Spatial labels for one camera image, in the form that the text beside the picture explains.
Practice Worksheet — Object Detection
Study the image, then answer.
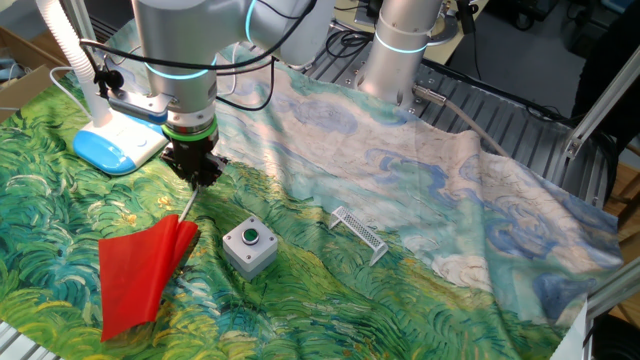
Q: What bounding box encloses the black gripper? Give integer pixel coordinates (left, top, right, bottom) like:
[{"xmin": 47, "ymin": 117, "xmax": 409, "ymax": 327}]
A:
[{"xmin": 159, "ymin": 138, "xmax": 230, "ymax": 188}]

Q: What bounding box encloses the red flag white stick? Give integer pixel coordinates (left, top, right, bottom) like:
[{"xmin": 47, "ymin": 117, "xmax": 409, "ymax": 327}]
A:
[{"xmin": 98, "ymin": 187, "xmax": 200, "ymax": 343}]

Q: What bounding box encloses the blue white desk lamp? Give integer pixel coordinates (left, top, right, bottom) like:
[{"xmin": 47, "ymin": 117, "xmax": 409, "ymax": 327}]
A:
[{"xmin": 34, "ymin": 0, "xmax": 169, "ymax": 177}]

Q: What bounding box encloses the grey box green push button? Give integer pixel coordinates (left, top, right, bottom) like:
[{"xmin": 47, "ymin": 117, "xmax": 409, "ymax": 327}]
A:
[{"xmin": 222, "ymin": 216, "xmax": 279, "ymax": 281}]

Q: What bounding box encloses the brown cardboard box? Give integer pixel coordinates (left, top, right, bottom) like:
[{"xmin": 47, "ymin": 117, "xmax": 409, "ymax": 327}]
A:
[{"xmin": 0, "ymin": 27, "xmax": 71, "ymax": 124}]

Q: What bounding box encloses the green painted landscape tablecloth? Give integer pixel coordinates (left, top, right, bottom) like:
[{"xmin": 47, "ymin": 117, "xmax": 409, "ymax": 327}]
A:
[{"xmin": 0, "ymin": 19, "xmax": 625, "ymax": 360}]

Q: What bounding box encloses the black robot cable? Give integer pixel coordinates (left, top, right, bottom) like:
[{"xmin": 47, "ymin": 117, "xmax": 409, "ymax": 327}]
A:
[{"xmin": 79, "ymin": 0, "xmax": 319, "ymax": 112}]

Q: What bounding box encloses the white lamp power cable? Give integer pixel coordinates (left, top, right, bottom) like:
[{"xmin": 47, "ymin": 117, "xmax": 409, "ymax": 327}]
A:
[{"xmin": 48, "ymin": 65, "xmax": 96, "ymax": 121}]

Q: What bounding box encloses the white wire mesh basket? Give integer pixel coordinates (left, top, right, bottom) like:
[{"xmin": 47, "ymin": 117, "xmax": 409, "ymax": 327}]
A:
[{"xmin": 328, "ymin": 205, "xmax": 389, "ymax": 267}]

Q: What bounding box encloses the aluminium frame post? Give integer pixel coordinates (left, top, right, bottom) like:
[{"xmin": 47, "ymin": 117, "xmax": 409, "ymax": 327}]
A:
[
  {"xmin": 587, "ymin": 259, "xmax": 640, "ymax": 321},
  {"xmin": 62, "ymin": 0, "xmax": 101, "ymax": 56},
  {"xmin": 564, "ymin": 47, "xmax": 640, "ymax": 159}
]

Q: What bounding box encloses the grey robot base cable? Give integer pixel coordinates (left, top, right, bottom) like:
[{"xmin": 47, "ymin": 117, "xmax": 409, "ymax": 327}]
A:
[{"xmin": 412, "ymin": 83, "xmax": 510, "ymax": 160}]

